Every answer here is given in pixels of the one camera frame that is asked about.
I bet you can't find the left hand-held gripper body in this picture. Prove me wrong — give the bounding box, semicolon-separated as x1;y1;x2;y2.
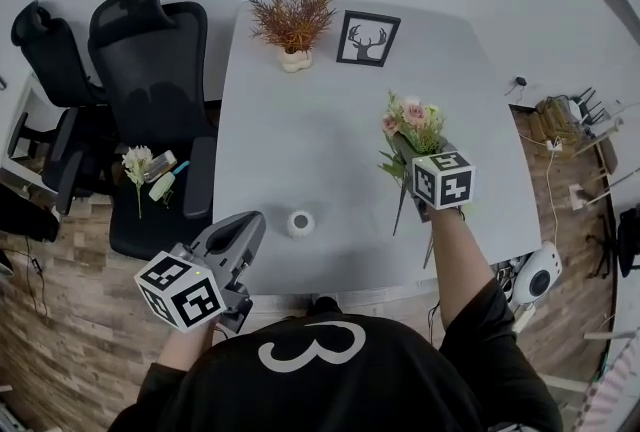
133;228;255;335

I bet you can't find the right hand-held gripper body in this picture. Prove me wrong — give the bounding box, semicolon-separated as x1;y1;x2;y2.
410;149;478;224

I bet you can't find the pink flowers bunch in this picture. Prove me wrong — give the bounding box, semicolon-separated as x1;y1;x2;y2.
377;88;447;270

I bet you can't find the white vase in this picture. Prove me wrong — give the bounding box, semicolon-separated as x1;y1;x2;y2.
286;209;317;239

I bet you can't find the white flowers bunch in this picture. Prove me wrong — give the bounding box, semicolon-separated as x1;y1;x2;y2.
121;144;154;220

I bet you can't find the person's right forearm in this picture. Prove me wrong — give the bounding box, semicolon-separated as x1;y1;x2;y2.
428;203;495;339

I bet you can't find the person's left forearm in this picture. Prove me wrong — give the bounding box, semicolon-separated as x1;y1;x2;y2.
153;314;224;374

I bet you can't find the clear plastic box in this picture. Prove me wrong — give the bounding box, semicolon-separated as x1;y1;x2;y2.
144;149;178;184

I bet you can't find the black framed deer picture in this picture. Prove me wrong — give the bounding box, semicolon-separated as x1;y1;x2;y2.
335;9;403;70

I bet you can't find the large black office chair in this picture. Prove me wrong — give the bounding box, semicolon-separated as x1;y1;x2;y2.
87;0;218;262

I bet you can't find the person's black shirt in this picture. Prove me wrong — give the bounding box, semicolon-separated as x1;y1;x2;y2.
107;275;565;432

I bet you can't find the orange plant in white pot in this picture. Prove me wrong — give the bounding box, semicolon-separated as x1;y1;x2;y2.
246;0;338;73

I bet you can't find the black stool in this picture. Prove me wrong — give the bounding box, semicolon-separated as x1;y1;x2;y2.
587;207;640;280

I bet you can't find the small black office chair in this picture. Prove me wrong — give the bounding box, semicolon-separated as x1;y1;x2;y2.
9;0;109;217

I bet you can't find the white cable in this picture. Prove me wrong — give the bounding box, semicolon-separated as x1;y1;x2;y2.
517;132;562;251

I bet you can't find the white round camera device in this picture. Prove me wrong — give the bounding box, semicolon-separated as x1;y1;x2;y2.
508;239;564;307

